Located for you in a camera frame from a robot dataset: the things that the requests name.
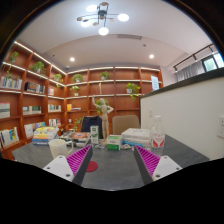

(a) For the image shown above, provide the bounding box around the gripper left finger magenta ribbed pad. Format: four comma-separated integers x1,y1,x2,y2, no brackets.
44,145,93,185

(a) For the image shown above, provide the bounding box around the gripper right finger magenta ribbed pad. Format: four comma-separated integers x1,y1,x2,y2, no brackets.
134,145,181,185

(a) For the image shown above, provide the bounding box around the clear plastic water bottle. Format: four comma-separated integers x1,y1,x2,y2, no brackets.
150,116,165,156

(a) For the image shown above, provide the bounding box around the red round coaster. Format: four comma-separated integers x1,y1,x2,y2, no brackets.
87,161,98,172

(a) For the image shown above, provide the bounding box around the white plastic mug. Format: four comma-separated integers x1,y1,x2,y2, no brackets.
49,139,74,158

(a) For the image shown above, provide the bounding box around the stack of white boxes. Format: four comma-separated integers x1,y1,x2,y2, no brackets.
121,128,150,146

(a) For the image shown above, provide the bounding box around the green white milk carton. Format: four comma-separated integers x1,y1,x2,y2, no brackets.
90,125,99,144

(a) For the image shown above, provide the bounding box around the stack of colourful books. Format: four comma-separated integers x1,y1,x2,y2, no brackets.
32,126,59,145

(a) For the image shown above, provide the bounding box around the green white tissue box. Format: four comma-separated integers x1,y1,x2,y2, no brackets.
107,135,122,150

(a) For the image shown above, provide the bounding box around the dark blue office chair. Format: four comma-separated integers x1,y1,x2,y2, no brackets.
81,116,103,139

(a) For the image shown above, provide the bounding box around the beige office chair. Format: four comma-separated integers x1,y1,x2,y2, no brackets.
112,115,140,135

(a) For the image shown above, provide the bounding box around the wooden artist mannequin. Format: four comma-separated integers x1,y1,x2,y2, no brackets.
92,98,113,140

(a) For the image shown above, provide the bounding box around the potted green plant on shelf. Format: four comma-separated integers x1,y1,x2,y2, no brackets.
126,83,141,100

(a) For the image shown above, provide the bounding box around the grey window curtain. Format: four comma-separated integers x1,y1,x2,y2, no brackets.
176,61,205,81

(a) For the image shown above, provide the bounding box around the ceiling chandelier with round lamps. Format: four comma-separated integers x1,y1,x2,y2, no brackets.
77,2,129,36

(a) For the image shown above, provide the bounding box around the white partition wall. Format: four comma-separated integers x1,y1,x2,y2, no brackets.
140,68,224,160

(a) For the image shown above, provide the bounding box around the white wall socket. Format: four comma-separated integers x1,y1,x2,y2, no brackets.
217,116,224,139

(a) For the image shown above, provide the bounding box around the wooden wall bookshelf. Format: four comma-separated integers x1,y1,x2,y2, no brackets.
0,41,162,159

